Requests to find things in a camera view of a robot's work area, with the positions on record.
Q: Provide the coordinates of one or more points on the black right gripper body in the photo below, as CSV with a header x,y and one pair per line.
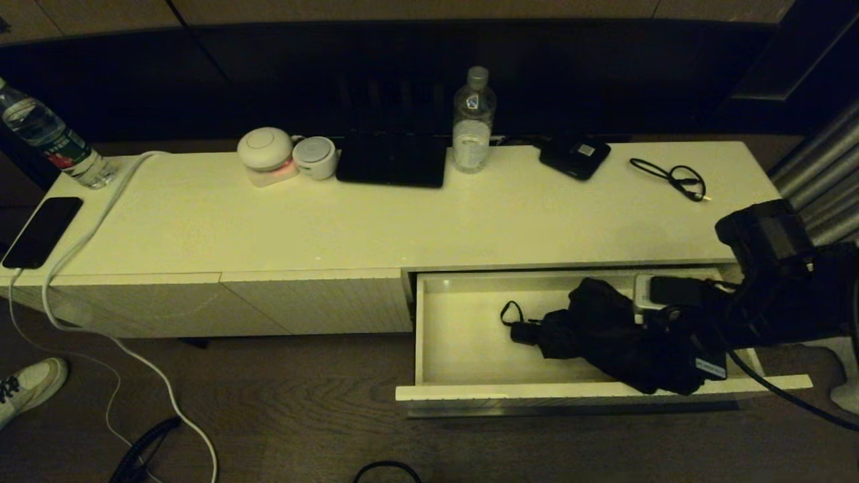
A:
x,y
711,335

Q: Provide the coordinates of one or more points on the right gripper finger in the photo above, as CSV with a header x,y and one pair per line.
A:
x,y
671,290

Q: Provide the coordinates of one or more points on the black umbrella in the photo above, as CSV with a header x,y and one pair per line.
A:
x,y
604,329

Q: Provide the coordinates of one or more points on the white cabinet drawer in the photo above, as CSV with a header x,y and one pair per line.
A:
x,y
463,335

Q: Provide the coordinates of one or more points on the white low cabinet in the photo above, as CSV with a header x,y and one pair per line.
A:
x,y
268,221

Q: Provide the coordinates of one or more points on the small black labelled device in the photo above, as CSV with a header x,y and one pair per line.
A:
x,y
574,157

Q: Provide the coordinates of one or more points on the clear bottle with grey cap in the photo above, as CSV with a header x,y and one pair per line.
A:
x,y
472,139

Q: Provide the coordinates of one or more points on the black flat tablet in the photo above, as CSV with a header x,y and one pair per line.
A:
x,y
392,159

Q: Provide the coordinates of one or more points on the small white round speaker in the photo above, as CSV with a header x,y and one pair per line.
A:
x,y
314,158

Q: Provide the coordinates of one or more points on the white dome-shaped device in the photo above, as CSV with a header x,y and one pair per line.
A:
x,y
265,147

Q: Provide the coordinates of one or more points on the black smartphone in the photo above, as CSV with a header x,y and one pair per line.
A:
x,y
42,230

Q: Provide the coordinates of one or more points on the water bottle with green label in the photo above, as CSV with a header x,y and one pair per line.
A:
x,y
47,134

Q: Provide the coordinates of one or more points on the white sneaker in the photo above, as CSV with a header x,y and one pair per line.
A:
x,y
30,389

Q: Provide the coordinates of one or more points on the dark grey door frame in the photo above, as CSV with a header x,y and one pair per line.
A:
x,y
772,91

